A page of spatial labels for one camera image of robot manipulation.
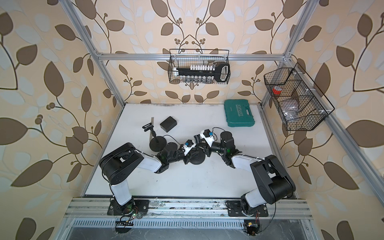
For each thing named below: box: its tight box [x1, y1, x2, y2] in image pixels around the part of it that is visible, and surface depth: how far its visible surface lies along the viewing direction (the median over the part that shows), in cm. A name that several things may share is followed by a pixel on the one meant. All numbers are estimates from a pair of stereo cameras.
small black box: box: [160, 116, 177, 133], surface depth 107 cm
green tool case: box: [224, 99, 255, 127], surface depth 113 cm
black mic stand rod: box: [142, 122, 159, 143], surface depth 83 cm
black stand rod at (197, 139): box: [193, 134, 202, 144], surface depth 79 cm
